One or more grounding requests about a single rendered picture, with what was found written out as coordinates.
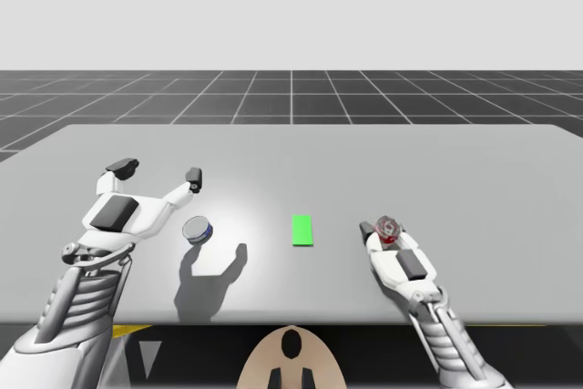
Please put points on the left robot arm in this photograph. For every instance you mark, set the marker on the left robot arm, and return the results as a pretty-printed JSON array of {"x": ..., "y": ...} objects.
[{"x": 68, "y": 316}]

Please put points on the green pad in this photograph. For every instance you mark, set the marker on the green pad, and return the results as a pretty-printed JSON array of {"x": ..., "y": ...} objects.
[{"x": 302, "y": 230}]

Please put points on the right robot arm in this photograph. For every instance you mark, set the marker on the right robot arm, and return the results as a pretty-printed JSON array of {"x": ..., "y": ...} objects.
[{"x": 448, "y": 339}]

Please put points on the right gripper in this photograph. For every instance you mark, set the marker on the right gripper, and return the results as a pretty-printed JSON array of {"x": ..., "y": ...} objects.
[{"x": 401, "y": 270}]

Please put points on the red and white can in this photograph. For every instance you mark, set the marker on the red and white can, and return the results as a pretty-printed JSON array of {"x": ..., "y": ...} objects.
[{"x": 388, "y": 228}]

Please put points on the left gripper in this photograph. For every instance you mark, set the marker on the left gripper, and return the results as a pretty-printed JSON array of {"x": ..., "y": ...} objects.
[{"x": 114, "y": 212}]

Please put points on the blue flat can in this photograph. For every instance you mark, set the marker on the blue flat can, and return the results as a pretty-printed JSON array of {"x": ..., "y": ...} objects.
[{"x": 196, "y": 229}]

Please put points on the tan robot part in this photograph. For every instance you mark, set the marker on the tan robot part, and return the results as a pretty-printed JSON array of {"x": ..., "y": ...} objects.
[{"x": 262, "y": 361}]

